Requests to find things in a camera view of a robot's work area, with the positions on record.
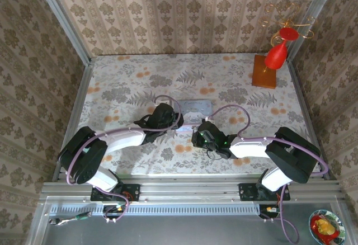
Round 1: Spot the light blue cartoon tin box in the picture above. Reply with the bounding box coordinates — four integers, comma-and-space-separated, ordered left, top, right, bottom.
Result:
176, 98, 214, 134

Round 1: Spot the black base plate left arm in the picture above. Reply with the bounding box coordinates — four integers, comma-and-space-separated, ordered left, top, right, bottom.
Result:
89, 183, 140, 202

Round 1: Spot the black base plate right arm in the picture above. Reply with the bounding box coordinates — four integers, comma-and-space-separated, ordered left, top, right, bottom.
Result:
238, 182, 291, 202

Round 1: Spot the floral tablecloth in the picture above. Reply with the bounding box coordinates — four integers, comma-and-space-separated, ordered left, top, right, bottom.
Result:
68, 54, 319, 176

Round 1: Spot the orange wooden block base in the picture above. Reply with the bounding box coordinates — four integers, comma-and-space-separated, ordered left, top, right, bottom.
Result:
251, 54, 277, 89

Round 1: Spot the grey metal shelf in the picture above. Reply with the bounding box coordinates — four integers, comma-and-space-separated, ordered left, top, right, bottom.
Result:
26, 196, 352, 245

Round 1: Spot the red plastic goblet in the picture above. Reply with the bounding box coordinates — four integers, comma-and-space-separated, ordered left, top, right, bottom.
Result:
264, 27, 299, 71

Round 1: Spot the red food in bowl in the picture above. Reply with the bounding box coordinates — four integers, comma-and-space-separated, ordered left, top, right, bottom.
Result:
311, 214, 341, 243

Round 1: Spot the yellow food in bowl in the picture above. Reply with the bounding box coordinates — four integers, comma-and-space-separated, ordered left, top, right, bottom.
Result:
315, 218, 336, 235

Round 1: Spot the floral bowl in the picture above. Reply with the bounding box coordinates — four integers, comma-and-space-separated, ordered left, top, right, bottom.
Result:
308, 209, 347, 245

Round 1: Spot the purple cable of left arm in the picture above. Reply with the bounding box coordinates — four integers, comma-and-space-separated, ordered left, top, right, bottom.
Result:
65, 95, 202, 224

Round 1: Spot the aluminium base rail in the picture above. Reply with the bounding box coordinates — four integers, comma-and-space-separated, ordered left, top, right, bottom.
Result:
41, 175, 342, 204

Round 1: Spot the grey slotted cable duct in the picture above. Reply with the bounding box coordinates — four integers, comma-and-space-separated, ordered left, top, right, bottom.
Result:
49, 203, 261, 216

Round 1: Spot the aluminium side rail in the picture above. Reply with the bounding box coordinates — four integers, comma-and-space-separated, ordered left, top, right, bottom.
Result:
288, 60, 338, 181
52, 62, 95, 183

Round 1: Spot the green plug with cable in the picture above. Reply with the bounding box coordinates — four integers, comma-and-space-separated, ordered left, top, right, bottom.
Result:
49, 211, 93, 226

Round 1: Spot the aluminium frame post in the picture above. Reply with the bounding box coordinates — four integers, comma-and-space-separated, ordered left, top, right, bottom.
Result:
287, 0, 341, 61
31, 0, 93, 65

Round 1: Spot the gold wire ornament holder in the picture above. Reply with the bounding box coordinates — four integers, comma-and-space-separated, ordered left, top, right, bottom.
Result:
258, 3, 318, 72

